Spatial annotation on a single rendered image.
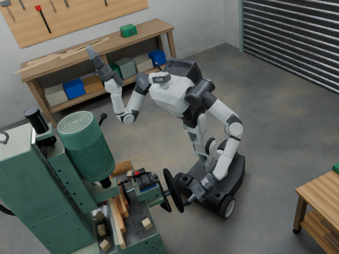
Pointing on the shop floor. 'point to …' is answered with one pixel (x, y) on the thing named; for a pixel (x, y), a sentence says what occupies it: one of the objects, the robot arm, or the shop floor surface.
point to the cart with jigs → (320, 210)
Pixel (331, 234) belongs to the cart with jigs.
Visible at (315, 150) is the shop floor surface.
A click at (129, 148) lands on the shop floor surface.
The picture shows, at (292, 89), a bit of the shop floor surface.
